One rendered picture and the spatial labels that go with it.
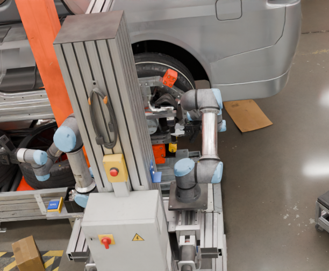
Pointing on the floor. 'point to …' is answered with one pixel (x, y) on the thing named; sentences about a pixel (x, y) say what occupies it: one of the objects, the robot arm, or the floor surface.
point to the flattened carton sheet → (247, 115)
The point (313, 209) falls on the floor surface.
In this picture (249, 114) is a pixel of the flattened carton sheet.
